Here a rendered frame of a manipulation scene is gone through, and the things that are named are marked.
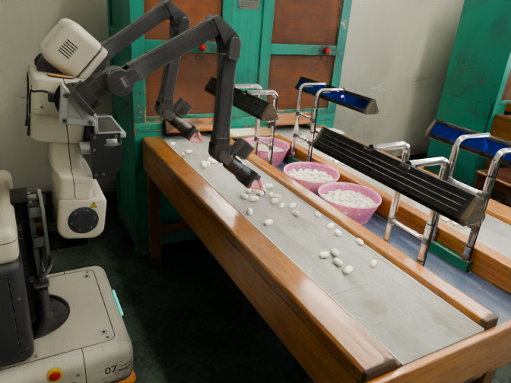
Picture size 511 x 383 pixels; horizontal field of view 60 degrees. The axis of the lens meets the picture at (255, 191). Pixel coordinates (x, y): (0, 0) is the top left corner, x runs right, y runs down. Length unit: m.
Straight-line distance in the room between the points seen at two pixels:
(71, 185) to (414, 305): 1.16
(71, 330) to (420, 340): 1.27
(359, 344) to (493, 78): 3.41
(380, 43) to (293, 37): 1.66
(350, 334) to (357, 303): 0.17
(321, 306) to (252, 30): 1.80
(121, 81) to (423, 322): 1.09
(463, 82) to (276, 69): 2.16
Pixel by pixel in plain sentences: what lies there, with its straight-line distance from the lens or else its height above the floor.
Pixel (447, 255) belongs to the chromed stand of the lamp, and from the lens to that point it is 1.76.
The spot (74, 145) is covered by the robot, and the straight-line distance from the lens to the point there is 1.63.
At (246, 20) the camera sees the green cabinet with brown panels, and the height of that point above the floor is 1.39.
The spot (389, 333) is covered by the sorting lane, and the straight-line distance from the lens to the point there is 1.22.
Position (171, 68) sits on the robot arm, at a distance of 1.94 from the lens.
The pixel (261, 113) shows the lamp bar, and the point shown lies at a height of 1.07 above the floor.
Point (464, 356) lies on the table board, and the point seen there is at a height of 0.71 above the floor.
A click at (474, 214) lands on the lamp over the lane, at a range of 1.16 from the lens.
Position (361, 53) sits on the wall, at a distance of 4.19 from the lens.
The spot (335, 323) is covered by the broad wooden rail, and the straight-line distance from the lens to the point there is 1.17.
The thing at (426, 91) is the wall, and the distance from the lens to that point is 4.89.
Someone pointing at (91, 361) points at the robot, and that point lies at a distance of 1.80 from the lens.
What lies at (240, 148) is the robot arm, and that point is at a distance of 1.61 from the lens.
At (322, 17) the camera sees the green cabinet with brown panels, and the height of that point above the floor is 1.43.
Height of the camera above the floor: 1.49
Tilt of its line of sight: 23 degrees down
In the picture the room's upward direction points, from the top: 5 degrees clockwise
